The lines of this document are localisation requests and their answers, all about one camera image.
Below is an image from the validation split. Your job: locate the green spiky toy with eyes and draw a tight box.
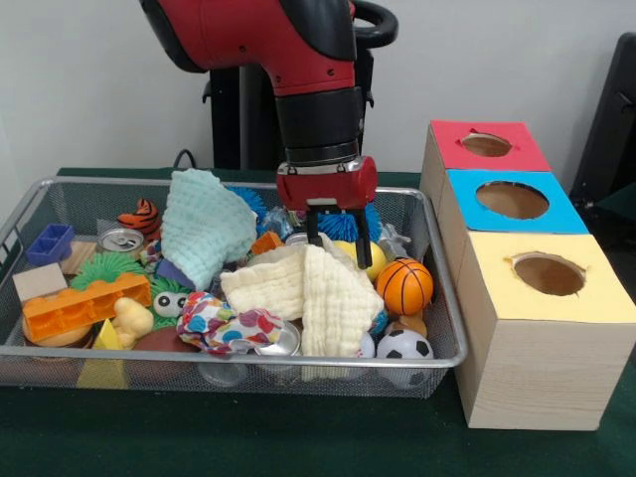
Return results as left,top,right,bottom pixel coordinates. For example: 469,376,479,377
70,250,200,331

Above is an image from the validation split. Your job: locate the orange toy brick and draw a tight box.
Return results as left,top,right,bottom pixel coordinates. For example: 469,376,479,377
22,272,153,344

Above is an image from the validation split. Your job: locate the dark green table cloth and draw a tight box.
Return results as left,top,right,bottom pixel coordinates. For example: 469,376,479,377
0,167,636,477

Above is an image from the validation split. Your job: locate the small yellow ball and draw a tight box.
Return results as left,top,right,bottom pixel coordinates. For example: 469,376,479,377
336,239,389,282

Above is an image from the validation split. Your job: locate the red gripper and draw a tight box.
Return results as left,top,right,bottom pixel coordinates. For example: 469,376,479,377
275,155,380,270

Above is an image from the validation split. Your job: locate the small orange basketball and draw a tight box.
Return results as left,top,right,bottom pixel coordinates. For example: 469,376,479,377
377,258,435,317

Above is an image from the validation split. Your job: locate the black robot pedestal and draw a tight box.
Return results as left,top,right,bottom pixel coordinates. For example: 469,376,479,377
204,0,398,172

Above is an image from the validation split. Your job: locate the colourful patterned cloth pouch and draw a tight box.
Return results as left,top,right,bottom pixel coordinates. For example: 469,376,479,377
177,292,290,356

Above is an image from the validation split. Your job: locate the shallow clear mesh bin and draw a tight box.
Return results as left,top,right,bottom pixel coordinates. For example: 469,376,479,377
0,177,468,400

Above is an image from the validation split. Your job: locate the mint green cloth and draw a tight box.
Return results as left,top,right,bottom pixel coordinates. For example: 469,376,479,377
159,168,259,292

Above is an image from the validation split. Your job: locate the black chair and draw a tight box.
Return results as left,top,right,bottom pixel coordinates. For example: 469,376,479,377
571,33,636,225

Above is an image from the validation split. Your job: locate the wooden box with three holes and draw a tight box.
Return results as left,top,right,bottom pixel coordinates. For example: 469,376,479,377
419,119,636,432

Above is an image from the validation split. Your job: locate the small soccer ball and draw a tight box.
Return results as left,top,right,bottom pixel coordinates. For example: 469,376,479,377
376,329,434,389

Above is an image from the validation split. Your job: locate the blue spiky ball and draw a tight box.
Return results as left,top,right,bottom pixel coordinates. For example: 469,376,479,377
318,203,385,245

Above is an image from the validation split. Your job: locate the cream waffle cloth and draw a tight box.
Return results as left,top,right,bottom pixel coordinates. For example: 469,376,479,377
220,234,385,360

